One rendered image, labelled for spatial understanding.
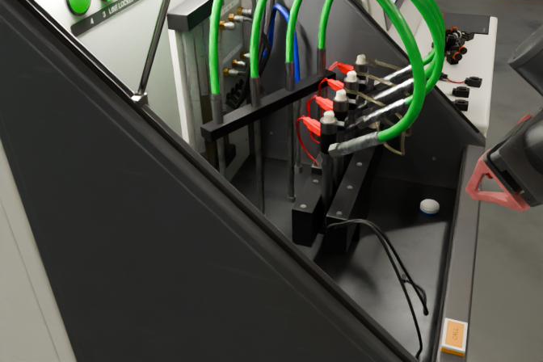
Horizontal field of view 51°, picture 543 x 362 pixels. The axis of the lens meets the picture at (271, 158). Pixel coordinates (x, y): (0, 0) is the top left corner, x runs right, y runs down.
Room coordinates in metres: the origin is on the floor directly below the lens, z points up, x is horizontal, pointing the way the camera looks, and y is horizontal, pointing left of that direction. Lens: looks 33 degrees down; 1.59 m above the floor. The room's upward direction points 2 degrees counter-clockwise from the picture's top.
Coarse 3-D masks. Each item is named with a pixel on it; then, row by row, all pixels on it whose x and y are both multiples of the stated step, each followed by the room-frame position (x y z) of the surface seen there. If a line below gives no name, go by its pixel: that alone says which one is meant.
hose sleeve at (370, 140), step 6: (378, 132) 0.65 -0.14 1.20; (360, 138) 0.66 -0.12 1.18; (366, 138) 0.66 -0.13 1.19; (372, 138) 0.65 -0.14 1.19; (342, 144) 0.68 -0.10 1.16; (348, 144) 0.67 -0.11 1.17; (354, 144) 0.67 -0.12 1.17; (360, 144) 0.66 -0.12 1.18; (366, 144) 0.65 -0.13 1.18; (372, 144) 0.65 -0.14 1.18; (378, 144) 0.64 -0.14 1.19; (342, 150) 0.68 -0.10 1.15; (348, 150) 0.67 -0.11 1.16; (354, 150) 0.67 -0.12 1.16
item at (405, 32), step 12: (216, 0) 0.85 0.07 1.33; (384, 0) 0.65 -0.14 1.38; (216, 12) 0.85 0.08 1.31; (396, 12) 0.64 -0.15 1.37; (216, 24) 0.86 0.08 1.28; (396, 24) 0.64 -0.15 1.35; (216, 36) 0.86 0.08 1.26; (408, 36) 0.63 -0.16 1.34; (216, 48) 0.86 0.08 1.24; (408, 48) 0.62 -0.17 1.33; (216, 60) 0.86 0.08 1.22; (420, 60) 0.62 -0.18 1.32; (216, 72) 0.87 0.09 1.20; (420, 72) 0.61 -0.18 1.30; (216, 84) 0.87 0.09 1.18; (420, 84) 0.61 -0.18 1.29; (216, 96) 0.86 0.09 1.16; (420, 96) 0.61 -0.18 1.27; (420, 108) 0.61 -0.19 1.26; (408, 120) 0.62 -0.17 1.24; (384, 132) 0.64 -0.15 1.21; (396, 132) 0.63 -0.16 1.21
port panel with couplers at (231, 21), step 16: (224, 0) 1.11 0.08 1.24; (240, 0) 1.18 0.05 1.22; (224, 16) 1.10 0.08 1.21; (240, 16) 1.12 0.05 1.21; (224, 32) 1.10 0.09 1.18; (240, 32) 1.17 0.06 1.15; (224, 48) 1.09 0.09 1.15; (240, 48) 1.17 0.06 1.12; (224, 64) 1.08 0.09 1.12; (240, 64) 1.11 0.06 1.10; (224, 80) 1.08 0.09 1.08
